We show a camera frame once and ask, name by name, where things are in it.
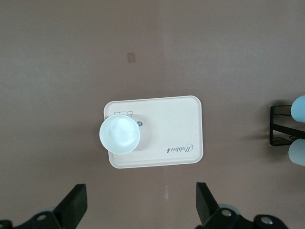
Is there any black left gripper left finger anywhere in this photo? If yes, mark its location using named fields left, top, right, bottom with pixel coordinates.
left=0, top=183, right=88, bottom=229

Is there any black wire cup rack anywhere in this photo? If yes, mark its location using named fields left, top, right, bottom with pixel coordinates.
left=269, top=104, right=305, bottom=146

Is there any light blue cup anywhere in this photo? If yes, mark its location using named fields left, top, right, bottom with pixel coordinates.
left=290, top=95, right=305, bottom=124

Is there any white bowl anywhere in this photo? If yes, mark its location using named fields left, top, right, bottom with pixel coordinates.
left=99, top=114, right=142, bottom=156

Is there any grey cup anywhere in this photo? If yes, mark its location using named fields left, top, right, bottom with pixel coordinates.
left=288, top=138, right=305, bottom=168

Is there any beige rabbit print tray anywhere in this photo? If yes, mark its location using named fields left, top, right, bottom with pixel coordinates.
left=103, top=95, right=203, bottom=170

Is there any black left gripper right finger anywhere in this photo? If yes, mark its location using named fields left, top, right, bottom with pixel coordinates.
left=195, top=182, right=289, bottom=229

